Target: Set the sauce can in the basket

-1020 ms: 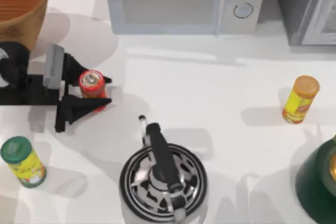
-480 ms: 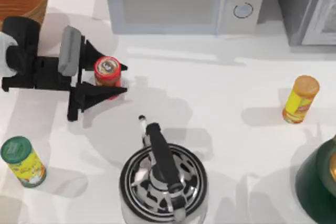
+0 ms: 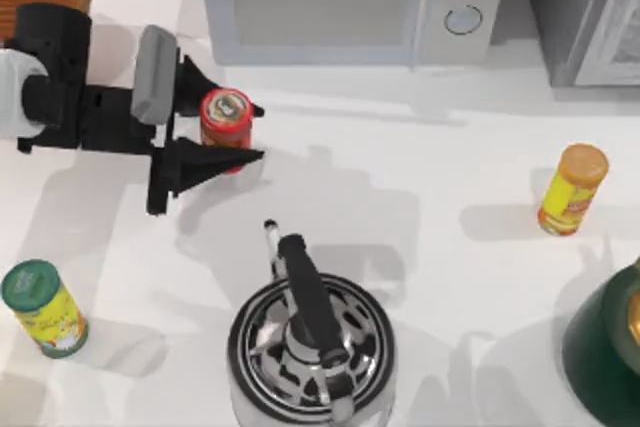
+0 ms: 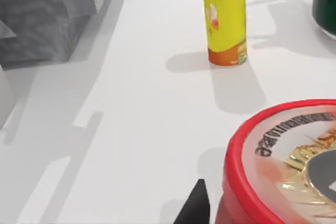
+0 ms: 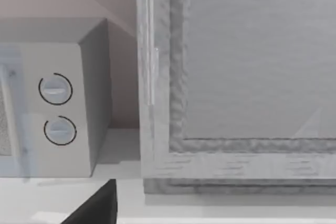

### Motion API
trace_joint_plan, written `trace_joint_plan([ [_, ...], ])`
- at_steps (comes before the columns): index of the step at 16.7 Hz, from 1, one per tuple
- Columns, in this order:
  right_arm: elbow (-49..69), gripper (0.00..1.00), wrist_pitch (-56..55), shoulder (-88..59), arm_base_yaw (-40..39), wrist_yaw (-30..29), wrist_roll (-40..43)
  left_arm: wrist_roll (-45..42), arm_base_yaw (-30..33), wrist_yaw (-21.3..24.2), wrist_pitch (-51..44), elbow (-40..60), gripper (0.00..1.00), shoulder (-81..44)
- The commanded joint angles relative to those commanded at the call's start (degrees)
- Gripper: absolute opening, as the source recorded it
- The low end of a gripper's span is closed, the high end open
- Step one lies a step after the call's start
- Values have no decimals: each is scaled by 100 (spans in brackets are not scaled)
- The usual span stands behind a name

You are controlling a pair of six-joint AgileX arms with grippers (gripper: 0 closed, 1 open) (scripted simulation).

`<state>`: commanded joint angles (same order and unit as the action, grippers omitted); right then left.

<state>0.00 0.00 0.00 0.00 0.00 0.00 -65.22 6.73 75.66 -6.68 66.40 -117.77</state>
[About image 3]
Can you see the pale grey rounded box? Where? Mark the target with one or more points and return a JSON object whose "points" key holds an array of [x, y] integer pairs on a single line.
{"points": [[152, 77]]}

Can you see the yellow can with green lid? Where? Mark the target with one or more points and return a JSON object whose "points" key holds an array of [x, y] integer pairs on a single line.
{"points": [[47, 312]]}

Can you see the dark green pot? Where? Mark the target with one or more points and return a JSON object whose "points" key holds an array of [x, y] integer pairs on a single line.
{"points": [[600, 342]]}

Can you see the yellow can with orange lid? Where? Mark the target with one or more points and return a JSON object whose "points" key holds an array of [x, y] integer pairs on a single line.
{"points": [[570, 192]]}

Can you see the grey cabinet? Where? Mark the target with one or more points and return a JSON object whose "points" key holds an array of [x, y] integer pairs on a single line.
{"points": [[580, 17]]}

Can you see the red can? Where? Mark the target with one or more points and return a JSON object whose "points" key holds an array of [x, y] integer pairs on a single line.
{"points": [[226, 119]]}

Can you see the pale microwave oven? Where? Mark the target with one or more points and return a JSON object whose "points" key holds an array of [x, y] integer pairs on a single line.
{"points": [[320, 2]]}

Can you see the microwave knob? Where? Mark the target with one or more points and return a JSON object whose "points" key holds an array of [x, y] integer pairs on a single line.
{"points": [[463, 20]]}

